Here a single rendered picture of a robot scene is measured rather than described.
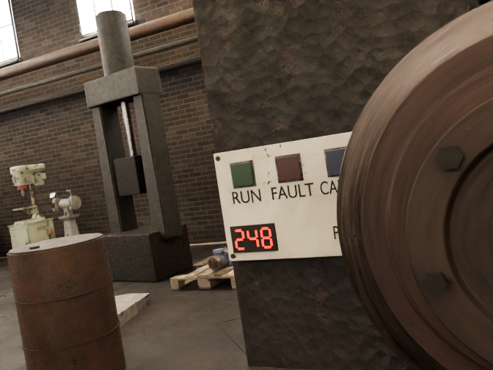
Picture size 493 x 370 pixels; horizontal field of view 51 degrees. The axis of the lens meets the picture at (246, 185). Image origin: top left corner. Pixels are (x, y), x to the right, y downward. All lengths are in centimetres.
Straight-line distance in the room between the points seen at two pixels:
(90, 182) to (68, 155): 66
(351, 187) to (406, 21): 26
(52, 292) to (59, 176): 667
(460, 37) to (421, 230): 21
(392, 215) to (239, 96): 37
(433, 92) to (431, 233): 15
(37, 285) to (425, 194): 287
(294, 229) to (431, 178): 33
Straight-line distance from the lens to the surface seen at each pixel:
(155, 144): 592
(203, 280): 522
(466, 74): 59
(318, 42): 80
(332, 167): 77
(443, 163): 51
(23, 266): 327
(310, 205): 79
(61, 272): 319
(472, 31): 61
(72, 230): 919
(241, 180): 82
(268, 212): 82
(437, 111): 57
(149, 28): 754
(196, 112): 789
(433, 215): 53
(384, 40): 78
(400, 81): 61
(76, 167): 946
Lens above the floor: 123
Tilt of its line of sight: 3 degrees down
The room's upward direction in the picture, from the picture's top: 9 degrees counter-clockwise
